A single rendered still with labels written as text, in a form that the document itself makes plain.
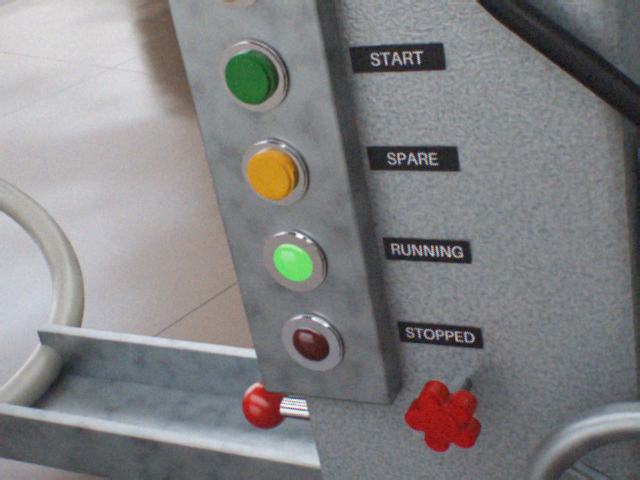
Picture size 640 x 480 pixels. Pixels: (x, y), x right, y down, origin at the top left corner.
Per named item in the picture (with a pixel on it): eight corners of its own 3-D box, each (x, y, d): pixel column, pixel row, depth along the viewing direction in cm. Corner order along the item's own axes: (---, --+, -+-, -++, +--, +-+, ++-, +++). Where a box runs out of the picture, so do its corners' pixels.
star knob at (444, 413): (499, 410, 58) (491, 350, 56) (476, 461, 55) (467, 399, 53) (434, 402, 60) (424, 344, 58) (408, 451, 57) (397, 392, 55)
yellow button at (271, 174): (305, 192, 54) (296, 145, 53) (297, 202, 53) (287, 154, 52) (260, 191, 55) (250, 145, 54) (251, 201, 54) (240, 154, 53)
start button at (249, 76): (286, 97, 52) (275, 46, 50) (276, 106, 51) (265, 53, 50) (239, 98, 53) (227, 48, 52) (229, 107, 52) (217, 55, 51)
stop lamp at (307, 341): (341, 354, 59) (334, 317, 58) (331, 369, 58) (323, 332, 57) (302, 351, 60) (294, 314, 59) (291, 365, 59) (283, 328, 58)
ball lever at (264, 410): (362, 420, 70) (354, 379, 68) (343, 451, 67) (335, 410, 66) (260, 407, 73) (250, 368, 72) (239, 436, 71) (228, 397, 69)
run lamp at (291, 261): (325, 274, 57) (316, 234, 55) (314, 288, 55) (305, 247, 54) (284, 272, 58) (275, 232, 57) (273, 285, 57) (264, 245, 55)
